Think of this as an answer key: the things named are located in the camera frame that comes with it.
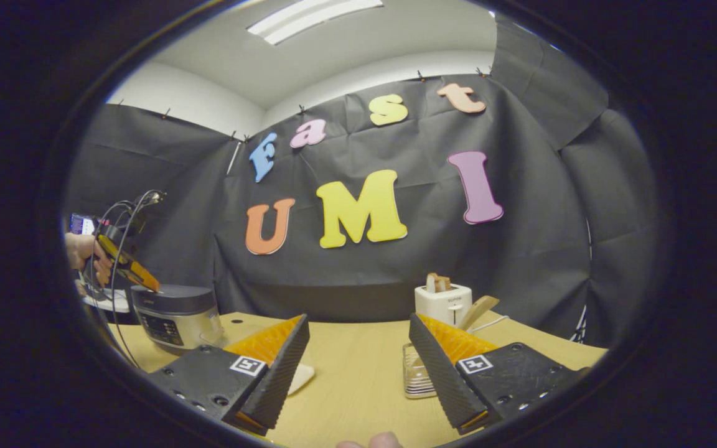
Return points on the white toaster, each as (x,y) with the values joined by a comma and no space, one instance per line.
(442,305)

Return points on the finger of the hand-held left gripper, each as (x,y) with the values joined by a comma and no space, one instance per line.
(128,266)

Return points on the ceiling light panel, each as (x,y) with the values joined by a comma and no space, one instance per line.
(309,18)

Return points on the bread slice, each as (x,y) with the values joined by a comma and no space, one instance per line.
(438,283)

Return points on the white side table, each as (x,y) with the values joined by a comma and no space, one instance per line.
(116,305)

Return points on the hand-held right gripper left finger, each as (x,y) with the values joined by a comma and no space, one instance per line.
(277,379)

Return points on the black silver rice cooker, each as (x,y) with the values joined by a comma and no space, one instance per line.
(178,323)

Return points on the clear plastic rice container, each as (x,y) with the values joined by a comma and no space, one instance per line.
(301,379)

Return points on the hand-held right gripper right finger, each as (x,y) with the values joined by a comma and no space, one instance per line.
(442,379)

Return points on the computer monitor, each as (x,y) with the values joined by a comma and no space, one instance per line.
(81,224)

